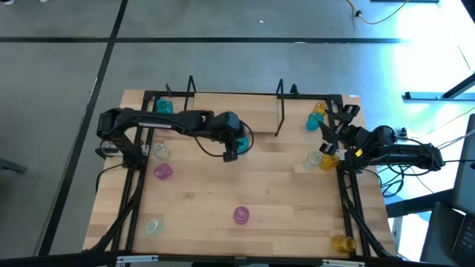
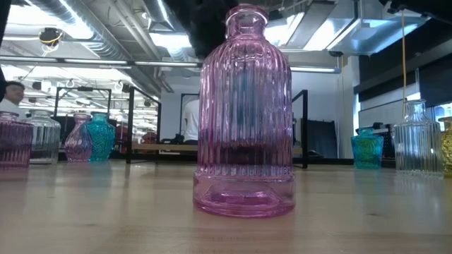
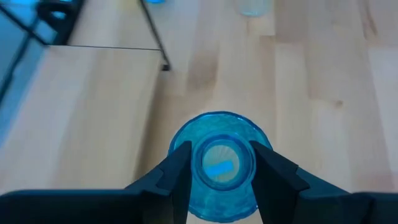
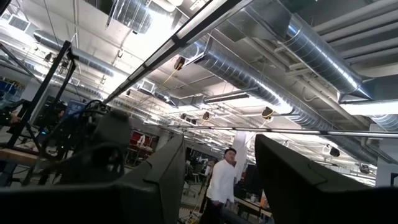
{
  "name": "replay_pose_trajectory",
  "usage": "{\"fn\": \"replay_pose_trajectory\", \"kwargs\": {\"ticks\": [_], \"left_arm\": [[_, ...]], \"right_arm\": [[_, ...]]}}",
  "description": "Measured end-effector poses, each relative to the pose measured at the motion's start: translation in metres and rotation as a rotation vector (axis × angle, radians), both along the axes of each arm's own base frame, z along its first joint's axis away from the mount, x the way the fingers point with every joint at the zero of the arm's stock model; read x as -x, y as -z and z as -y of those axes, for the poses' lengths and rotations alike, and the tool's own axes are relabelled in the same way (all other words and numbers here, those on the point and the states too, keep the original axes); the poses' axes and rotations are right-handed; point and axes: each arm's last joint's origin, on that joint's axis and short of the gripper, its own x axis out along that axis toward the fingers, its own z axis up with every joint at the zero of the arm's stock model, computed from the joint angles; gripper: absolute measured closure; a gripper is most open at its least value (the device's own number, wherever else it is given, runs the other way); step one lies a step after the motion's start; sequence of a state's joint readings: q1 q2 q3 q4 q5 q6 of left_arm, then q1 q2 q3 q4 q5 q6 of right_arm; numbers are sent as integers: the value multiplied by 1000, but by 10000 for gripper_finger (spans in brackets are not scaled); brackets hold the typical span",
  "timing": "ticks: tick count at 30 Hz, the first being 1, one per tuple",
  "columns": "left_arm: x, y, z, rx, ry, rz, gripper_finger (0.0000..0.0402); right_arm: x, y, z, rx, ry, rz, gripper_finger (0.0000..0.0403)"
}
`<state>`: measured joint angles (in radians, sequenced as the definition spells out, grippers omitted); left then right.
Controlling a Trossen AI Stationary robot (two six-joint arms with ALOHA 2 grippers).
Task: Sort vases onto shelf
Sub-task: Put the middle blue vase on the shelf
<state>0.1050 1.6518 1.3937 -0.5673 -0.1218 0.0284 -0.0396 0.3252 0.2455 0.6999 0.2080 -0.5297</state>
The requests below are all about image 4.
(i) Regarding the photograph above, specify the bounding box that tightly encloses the ceiling air vent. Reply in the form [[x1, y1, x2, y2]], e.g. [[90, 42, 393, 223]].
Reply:
[[7, 14, 30, 32]]

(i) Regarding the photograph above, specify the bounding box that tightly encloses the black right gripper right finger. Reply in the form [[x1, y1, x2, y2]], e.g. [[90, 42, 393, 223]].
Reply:
[[254, 134, 398, 224]]

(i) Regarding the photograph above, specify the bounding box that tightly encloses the overhead LED light bar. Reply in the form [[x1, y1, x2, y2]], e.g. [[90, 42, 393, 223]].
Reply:
[[103, 0, 253, 105], [167, 124, 398, 139]]

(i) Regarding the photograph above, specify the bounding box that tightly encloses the round silver ventilation duct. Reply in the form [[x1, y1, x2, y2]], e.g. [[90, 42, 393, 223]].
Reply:
[[32, 29, 131, 78], [180, 37, 398, 166], [273, 12, 374, 100], [105, 0, 156, 34]]

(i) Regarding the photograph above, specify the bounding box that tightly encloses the black metal table frame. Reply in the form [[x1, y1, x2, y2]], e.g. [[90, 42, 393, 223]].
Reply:
[[0, 40, 78, 187]]

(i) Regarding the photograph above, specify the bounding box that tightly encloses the blue sign board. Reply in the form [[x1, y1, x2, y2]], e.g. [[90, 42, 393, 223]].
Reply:
[[63, 99, 86, 118]]

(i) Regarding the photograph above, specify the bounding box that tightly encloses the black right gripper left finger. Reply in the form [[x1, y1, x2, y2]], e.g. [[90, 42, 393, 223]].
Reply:
[[0, 134, 187, 224]]

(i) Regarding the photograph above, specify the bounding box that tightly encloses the red tool cabinet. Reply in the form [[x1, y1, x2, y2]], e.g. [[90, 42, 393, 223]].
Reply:
[[128, 129, 160, 156]]

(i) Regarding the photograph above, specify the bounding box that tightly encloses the person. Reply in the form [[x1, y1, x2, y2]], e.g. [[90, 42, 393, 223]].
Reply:
[[198, 147, 239, 224]]

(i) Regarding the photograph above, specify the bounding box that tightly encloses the wooden background desk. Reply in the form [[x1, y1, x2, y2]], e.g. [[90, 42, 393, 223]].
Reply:
[[234, 195, 273, 218]]

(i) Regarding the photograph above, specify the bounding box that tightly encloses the white ceiling unit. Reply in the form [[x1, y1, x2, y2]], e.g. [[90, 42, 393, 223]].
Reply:
[[138, 79, 156, 94]]

